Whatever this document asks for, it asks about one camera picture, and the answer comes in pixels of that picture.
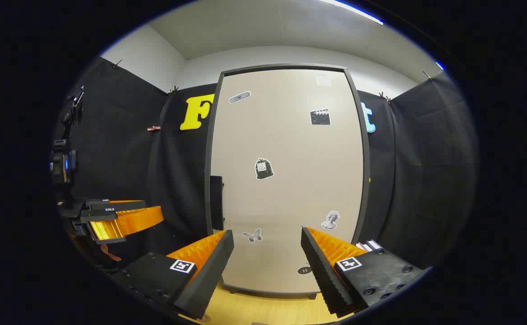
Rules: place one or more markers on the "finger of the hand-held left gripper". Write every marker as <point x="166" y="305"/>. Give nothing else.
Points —
<point x="119" y="206"/>
<point x="128" y="223"/>

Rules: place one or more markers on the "dark grey cabinet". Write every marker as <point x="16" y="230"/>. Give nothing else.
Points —
<point x="286" y="66"/>

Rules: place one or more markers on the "grey cabinet door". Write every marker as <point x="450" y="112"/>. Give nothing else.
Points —
<point x="290" y="180"/>

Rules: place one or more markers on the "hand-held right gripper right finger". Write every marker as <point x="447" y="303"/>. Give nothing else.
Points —
<point x="324" y="275"/>

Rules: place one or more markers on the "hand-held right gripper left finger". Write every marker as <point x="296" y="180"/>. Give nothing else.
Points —
<point x="209" y="275"/>

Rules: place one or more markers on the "black backdrop cloth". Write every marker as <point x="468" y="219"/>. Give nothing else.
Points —
<point x="123" y="149"/>

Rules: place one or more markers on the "black tripod camera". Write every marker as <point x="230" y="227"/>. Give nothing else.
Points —
<point x="64" y="162"/>

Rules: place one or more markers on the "brown spine book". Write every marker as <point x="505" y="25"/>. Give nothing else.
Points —
<point x="362" y="247"/>

